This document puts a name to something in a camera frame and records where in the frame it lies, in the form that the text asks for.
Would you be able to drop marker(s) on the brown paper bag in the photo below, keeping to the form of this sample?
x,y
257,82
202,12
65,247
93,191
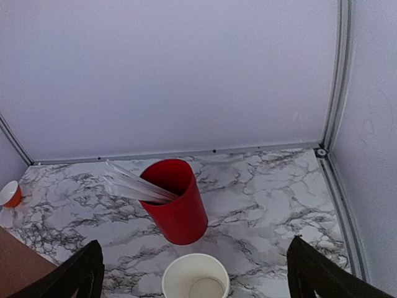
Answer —
x,y
20,265

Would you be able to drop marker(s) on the left aluminium frame post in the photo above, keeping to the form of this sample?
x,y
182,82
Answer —
x,y
14,141

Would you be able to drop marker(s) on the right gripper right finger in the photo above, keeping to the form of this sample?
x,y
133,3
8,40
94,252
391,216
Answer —
x,y
310,274

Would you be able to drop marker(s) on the right aluminium frame post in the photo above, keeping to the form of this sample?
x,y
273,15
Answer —
x,y
340,77

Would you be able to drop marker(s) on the right side aluminium rail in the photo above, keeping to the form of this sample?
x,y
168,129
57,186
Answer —
x,y
347,223

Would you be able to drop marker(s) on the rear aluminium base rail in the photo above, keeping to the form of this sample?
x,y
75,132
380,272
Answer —
x,y
213,151

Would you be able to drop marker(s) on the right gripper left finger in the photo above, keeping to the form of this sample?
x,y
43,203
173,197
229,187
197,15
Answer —
x,y
81,275

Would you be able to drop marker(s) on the white wrapped straws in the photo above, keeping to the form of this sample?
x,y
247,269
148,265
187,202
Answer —
x,y
123,183

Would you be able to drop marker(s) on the aluminium frame post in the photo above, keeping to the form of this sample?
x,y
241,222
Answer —
x,y
14,141
340,77

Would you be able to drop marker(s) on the red cylindrical container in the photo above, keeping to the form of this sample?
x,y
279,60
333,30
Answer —
x,y
183,221

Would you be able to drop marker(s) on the stack of paper cups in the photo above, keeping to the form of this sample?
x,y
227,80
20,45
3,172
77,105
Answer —
x,y
195,275

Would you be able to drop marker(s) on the orange white bowl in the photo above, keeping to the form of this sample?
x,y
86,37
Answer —
x,y
11,195

